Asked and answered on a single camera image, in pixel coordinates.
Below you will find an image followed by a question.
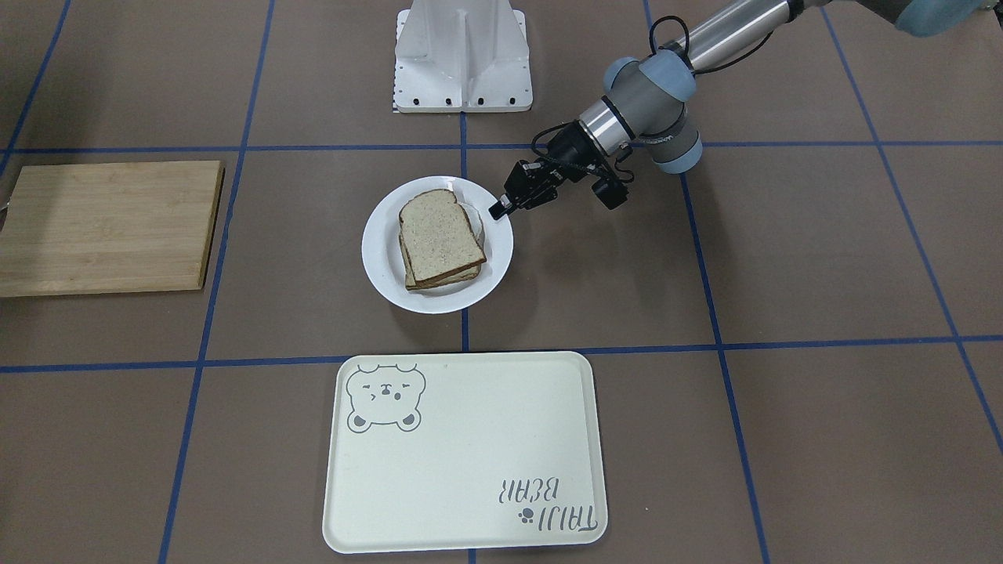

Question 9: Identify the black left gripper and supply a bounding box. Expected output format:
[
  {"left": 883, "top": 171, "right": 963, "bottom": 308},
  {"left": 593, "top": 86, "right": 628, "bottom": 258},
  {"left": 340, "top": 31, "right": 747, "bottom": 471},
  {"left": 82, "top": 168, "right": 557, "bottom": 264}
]
[{"left": 488, "top": 124, "right": 599, "bottom": 220}]

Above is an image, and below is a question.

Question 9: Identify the bread slice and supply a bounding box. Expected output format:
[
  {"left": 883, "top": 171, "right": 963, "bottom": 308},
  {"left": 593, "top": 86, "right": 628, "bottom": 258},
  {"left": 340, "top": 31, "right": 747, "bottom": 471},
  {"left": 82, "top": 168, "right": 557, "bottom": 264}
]
[
  {"left": 398, "top": 203, "right": 484, "bottom": 291},
  {"left": 399, "top": 189, "right": 487, "bottom": 283}
]

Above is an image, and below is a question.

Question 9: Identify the white round plate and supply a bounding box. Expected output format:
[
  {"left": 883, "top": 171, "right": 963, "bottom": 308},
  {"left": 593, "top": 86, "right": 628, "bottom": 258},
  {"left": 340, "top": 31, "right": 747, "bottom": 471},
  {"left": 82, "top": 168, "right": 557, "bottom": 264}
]
[{"left": 361, "top": 175, "right": 515, "bottom": 314}]

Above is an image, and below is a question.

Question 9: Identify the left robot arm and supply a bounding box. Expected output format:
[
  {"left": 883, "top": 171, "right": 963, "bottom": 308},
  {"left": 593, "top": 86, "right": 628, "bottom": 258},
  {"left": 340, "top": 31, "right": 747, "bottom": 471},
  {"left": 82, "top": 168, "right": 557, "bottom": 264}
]
[{"left": 488, "top": 1, "right": 824, "bottom": 220}]

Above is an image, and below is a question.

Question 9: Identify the bread slice on plate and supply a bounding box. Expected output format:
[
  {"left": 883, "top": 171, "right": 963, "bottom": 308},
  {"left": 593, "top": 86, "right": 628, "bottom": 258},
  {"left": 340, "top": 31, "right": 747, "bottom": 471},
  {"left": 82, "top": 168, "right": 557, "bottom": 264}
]
[{"left": 398, "top": 203, "right": 484, "bottom": 291}]

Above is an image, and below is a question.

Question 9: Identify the cream bear serving tray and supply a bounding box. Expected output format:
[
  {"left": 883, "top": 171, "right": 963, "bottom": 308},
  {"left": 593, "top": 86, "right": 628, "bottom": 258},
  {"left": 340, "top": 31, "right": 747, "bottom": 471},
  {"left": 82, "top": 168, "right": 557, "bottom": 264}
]
[{"left": 321, "top": 351, "right": 609, "bottom": 554}]

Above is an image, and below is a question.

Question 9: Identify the wooden cutting board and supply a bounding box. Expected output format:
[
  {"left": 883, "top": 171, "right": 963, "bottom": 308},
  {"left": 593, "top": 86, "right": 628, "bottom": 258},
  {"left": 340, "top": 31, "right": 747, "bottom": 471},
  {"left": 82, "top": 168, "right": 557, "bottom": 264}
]
[{"left": 1, "top": 161, "right": 225, "bottom": 298}]

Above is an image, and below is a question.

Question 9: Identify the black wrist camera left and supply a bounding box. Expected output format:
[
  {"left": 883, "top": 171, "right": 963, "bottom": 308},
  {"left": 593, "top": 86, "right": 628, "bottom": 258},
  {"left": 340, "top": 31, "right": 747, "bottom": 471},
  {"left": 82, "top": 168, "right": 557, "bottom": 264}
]
[{"left": 592, "top": 154, "right": 636, "bottom": 210}]

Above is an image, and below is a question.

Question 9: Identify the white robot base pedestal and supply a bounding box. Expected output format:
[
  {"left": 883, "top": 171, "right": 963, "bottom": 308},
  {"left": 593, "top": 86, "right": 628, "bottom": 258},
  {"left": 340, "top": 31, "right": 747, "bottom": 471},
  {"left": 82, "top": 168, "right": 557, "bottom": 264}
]
[{"left": 392, "top": 1, "right": 534, "bottom": 114}]

